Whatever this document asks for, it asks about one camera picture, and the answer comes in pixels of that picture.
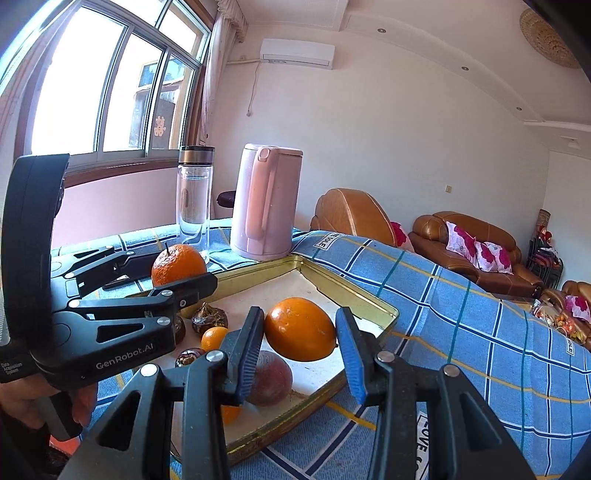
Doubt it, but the pink pillow on armchair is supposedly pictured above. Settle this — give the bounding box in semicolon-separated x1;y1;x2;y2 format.
565;295;591;323

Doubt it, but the window with frame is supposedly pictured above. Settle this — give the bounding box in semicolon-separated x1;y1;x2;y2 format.
1;1;213;186

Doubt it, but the pink electric kettle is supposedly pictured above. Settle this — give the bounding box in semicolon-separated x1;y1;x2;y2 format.
230;143;303;261

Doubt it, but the brown leather armchair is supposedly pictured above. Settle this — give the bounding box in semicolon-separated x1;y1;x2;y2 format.
540;280;591;350
311;188;415;252

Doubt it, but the person's left hand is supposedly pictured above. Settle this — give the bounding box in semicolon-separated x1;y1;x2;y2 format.
1;374;98;429

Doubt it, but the woven ceiling lamp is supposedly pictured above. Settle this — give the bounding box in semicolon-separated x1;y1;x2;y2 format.
519;8;581;69

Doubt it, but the large orange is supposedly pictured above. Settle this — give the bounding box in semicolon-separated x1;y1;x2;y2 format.
264;297;337;362

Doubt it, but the smaller tangerine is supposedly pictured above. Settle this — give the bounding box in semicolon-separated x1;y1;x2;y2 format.
200;326;229;352

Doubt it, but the pink floral pillow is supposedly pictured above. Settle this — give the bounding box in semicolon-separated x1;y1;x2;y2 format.
476;242;513;275
446;221;480;268

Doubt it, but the gold metal tray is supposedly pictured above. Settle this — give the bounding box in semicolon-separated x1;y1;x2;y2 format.
128;254;400;467

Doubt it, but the coffee table with snacks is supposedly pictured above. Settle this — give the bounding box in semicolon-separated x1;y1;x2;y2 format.
532;300;590;345

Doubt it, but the dark shelf with items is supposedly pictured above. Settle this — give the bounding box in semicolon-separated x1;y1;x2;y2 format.
526;209;564;288

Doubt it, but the white curtain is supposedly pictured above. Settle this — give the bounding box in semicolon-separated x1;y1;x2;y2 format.
197;0;249;145

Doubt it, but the brown leather sofa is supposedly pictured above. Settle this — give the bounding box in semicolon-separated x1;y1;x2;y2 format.
409;211;543;298

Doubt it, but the brown leather armchair near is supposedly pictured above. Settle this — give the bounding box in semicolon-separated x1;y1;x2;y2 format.
311;188;415;252

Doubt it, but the dark brown mangosteen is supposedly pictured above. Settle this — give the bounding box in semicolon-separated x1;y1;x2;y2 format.
190;303;228;338

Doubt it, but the small tangerine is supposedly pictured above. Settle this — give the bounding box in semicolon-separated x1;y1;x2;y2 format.
221;405;242;426

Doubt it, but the pink floral pillow left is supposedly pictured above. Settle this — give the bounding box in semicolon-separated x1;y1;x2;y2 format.
446;221;480;268

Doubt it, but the white air conditioner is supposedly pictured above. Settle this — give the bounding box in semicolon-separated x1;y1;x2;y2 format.
259;38;335;69

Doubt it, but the purple passion fruit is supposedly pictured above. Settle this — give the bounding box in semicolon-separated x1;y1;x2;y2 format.
246;350;293;407

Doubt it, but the clear glass water bottle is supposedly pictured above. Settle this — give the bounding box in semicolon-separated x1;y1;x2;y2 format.
176;145;215;253

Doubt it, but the pink floral pillow right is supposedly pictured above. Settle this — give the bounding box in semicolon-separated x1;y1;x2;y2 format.
476;242;513;275

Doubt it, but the orange in tray front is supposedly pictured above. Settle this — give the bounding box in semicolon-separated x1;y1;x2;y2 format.
151;244;206;287

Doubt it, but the brown leather armchair far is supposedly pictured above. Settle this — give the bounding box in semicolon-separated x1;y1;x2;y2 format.
540;280;591;350

